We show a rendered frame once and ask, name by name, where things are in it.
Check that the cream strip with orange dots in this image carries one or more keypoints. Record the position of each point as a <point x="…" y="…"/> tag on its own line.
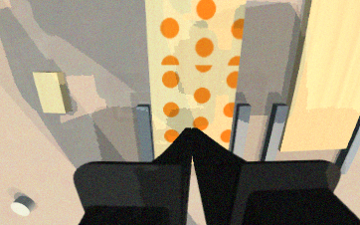
<point x="194" y="49"/>

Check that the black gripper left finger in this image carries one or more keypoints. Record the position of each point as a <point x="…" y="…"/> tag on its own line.
<point x="164" y="182"/>

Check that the pale yellow block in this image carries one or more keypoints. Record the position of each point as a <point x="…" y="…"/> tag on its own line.
<point x="52" y="91"/>

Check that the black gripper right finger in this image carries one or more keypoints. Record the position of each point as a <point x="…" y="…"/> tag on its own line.
<point x="226" y="180"/>

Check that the pale yellow flat strip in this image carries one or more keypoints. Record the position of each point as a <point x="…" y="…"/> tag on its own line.
<point x="324" y="90"/>

